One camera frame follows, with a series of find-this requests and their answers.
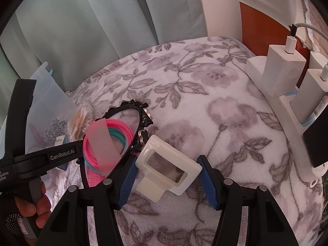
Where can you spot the pale green curtain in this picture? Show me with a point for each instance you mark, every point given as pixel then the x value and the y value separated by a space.
pixel 102 18

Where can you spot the black power adapter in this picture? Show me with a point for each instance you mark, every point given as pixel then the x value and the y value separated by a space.
pixel 317 143

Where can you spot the person's left hand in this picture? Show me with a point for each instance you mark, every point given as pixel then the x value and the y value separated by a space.
pixel 42 210

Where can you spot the clear plastic storage container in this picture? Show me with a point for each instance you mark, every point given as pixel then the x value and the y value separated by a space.
pixel 51 94

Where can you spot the maroon comb hair clip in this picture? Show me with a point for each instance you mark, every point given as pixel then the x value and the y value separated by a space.
pixel 34 133

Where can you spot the black toothed headband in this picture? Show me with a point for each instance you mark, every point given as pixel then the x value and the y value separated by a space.
pixel 135 105

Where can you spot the pink hair roller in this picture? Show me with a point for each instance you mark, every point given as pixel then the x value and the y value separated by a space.
pixel 93 179

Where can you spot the white charger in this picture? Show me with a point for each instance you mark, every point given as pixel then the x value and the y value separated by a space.
pixel 307 94
pixel 281 69

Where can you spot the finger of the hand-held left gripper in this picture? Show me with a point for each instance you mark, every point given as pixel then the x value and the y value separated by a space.
pixel 61 153
pixel 21 107

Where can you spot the quilted cloth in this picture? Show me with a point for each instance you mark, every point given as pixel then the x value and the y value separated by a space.
pixel 311 10

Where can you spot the pack of cotton swabs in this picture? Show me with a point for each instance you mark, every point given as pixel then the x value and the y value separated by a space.
pixel 82 120

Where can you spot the orange wooden bed board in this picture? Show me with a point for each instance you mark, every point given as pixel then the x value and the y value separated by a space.
pixel 256 25

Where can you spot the white power strip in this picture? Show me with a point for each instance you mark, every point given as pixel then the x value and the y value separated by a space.
pixel 256 66

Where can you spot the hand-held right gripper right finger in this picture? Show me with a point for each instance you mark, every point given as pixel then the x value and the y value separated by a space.
pixel 210 182

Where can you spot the leopard print scrunchie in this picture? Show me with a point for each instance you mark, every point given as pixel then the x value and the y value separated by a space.
pixel 55 130

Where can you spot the white blue medicine box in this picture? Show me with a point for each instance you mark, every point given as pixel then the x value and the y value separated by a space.
pixel 59 140

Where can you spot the white plastic frame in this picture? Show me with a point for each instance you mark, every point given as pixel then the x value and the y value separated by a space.
pixel 176 158

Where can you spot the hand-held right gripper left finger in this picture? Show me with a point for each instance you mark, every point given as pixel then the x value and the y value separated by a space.
pixel 126 179

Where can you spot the grey floral blanket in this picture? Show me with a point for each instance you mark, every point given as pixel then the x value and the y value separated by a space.
pixel 205 107

